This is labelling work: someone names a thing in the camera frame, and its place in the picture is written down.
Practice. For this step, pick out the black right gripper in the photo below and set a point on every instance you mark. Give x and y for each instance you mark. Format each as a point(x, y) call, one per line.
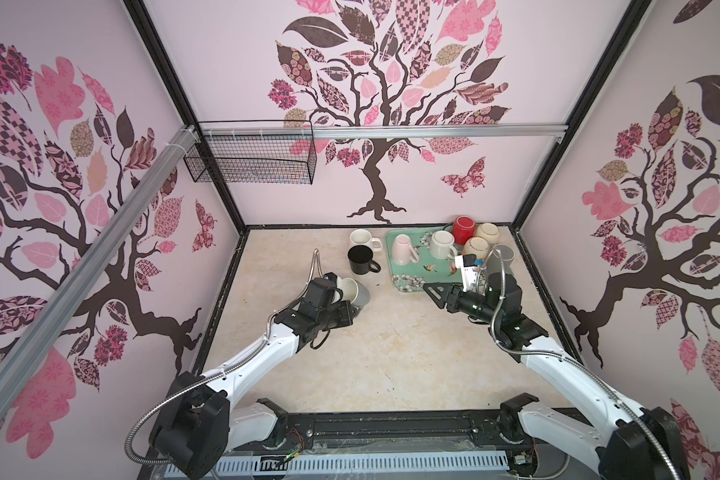
point(450, 294)

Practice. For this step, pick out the aluminium rail wall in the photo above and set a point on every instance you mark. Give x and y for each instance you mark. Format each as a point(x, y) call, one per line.
point(24, 358)
point(384, 132)

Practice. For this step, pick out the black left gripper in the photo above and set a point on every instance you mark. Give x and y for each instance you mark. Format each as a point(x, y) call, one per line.
point(347, 315)

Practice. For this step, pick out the black right corner post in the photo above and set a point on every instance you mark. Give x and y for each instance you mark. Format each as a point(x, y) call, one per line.
point(615, 49)

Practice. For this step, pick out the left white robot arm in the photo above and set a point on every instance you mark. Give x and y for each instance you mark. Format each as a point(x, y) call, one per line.
point(234, 390)

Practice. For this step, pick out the red mug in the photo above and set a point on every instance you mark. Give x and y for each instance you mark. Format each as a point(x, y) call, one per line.
point(463, 229)

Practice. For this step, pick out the white mug with handle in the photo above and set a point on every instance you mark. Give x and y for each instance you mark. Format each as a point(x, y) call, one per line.
point(442, 245)

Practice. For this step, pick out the aluminium rail back wall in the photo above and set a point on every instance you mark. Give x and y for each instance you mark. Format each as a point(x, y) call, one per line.
point(384, 132)

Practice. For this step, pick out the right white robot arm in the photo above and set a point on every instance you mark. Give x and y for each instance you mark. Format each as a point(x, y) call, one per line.
point(618, 438)

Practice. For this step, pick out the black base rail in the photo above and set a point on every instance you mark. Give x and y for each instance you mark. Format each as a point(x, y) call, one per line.
point(384, 432)

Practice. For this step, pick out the mint green floral tray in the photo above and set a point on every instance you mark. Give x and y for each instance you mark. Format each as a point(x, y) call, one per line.
point(411, 277)

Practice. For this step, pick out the pale pink mug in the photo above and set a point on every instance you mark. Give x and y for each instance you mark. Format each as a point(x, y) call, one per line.
point(402, 251)

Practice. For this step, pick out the white slotted cable duct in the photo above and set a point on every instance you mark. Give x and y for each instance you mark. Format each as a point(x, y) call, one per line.
point(282, 465)

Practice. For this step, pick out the black and white mug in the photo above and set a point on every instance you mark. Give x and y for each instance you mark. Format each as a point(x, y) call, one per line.
point(361, 260)

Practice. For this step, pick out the aluminium rail left wall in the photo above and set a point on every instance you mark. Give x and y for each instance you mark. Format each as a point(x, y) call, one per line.
point(24, 358)

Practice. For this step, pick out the dark grey mug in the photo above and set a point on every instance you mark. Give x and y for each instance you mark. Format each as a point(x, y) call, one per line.
point(500, 259)

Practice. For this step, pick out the black corner frame post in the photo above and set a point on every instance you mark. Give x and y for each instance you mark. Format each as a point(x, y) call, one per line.
point(141, 19)

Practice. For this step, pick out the peach and cream mug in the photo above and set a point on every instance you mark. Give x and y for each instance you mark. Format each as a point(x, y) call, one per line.
point(478, 247)

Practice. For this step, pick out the black wire basket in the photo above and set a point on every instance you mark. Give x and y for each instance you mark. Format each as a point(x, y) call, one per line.
point(254, 151)

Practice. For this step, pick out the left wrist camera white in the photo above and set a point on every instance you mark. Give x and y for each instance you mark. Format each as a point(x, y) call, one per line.
point(333, 281)

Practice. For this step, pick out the cream mug back right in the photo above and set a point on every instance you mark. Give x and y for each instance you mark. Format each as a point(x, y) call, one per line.
point(489, 232)

